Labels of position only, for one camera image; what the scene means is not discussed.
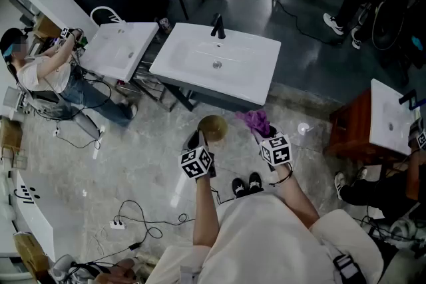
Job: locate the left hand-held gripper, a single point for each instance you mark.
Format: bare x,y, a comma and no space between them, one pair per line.
196,163

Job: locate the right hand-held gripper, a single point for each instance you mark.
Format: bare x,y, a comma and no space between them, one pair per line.
276,149

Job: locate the purple cloth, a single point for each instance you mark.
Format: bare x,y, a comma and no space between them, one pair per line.
256,121

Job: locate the brown round bowl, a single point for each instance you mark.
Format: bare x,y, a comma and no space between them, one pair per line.
213,128

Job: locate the person's left forearm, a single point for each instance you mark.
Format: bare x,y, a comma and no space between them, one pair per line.
204,209

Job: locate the person's right forearm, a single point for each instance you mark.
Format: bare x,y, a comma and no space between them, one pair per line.
296,199

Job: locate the person's right black shoe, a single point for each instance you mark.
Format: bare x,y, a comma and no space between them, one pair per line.
255,182

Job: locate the person's black shoe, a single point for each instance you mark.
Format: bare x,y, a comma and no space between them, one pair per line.
255,182
239,188

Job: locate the dark sink stand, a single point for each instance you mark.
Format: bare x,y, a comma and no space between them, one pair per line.
213,94

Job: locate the person's left black shoe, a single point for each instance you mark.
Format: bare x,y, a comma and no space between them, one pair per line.
239,188

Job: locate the large white ceramic sink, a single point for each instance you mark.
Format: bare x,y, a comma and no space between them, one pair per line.
186,56

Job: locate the red-brown wooden cabinet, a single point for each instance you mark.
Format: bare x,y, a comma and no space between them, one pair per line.
352,123

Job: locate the person's white shirt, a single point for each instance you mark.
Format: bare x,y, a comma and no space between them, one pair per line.
266,242

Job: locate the grey stool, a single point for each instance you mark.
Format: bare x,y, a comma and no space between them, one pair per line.
88,124

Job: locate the black cylindrical faucet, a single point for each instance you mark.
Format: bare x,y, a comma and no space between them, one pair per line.
218,28

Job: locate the white floor power strip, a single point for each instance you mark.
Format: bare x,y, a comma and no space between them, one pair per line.
118,225

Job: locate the small white ceramic sink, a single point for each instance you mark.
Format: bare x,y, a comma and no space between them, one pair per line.
382,116

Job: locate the colourful drink can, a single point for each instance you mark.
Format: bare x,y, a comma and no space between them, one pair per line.
165,25

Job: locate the black power adapter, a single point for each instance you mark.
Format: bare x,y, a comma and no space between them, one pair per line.
134,246

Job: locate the white sink with curved faucet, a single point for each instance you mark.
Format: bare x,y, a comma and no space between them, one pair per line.
110,50

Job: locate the black angular faucet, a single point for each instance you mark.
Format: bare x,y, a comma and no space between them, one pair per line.
407,98

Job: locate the white curved faucet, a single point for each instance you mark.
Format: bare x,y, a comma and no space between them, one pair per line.
103,7

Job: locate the black grey backpack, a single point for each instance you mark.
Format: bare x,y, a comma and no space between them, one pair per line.
396,20

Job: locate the white desk with black print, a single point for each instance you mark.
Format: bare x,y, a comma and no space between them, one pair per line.
36,223

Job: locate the cardboard box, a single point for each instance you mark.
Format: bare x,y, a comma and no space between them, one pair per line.
46,26
10,136
28,249

